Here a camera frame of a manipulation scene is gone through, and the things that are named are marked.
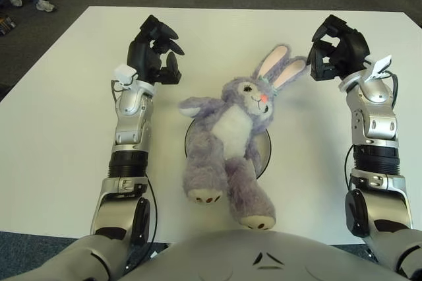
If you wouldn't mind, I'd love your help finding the white plate with black rim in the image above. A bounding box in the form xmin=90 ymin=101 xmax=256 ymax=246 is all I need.
xmin=183 ymin=119 xmax=272 ymax=181

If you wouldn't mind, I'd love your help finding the silver robot torso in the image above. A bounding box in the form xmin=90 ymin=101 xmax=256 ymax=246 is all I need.
xmin=121 ymin=228 xmax=409 ymax=281

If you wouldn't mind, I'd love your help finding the purple plush bunny doll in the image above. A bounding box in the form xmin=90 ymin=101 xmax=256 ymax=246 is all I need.
xmin=179 ymin=43 xmax=309 ymax=231

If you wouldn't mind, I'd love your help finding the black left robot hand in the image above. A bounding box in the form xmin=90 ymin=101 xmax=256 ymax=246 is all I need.
xmin=127 ymin=14 xmax=185 ymax=86

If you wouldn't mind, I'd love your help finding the dark object at left edge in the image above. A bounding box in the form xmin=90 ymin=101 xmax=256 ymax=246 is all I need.
xmin=0 ymin=15 xmax=16 ymax=36

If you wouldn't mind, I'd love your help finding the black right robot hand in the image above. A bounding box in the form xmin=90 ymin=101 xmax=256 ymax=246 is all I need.
xmin=305 ymin=14 xmax=370 ymax=82

